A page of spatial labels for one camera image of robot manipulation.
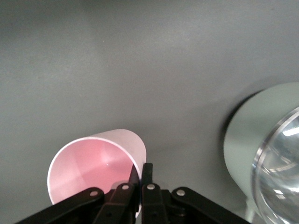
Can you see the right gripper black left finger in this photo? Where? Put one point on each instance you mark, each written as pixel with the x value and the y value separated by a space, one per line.
pixel 116 205

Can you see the glass lid with grey knob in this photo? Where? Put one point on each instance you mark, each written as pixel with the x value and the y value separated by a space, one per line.
pixel 280 175

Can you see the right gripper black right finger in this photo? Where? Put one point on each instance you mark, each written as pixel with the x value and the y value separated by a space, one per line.
pixel 151 205

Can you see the pink plastic cup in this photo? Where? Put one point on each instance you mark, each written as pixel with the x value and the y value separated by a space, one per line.
pixel 88 158

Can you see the dark grey table mat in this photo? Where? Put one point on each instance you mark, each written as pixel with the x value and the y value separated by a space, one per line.
pixel 116 70

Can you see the grey-green cooking pot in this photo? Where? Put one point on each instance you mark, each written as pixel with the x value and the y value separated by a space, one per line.
pixel 245 140

